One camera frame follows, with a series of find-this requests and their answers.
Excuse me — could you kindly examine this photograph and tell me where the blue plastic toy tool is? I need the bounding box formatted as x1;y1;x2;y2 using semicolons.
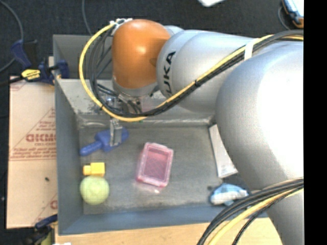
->
79;126;129;157

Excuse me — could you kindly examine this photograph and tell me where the pink clear plastic box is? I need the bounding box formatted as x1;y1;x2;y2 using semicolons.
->
135;141;175;188

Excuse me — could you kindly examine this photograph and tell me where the grey metal bin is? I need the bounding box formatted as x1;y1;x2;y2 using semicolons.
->
53;34;269;236

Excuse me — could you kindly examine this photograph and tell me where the yellow toy block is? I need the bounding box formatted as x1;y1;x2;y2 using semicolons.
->
82;162;106;178

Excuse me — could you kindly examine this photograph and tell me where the light green ball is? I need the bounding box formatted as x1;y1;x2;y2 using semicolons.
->
79;175;110;206

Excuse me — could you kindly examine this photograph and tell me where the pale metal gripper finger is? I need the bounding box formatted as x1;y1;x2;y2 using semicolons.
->
109;119;117;147
115;122;124;145

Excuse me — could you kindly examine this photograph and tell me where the brown cardboard board red print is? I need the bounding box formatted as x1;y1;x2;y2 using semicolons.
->
5;75;59;230

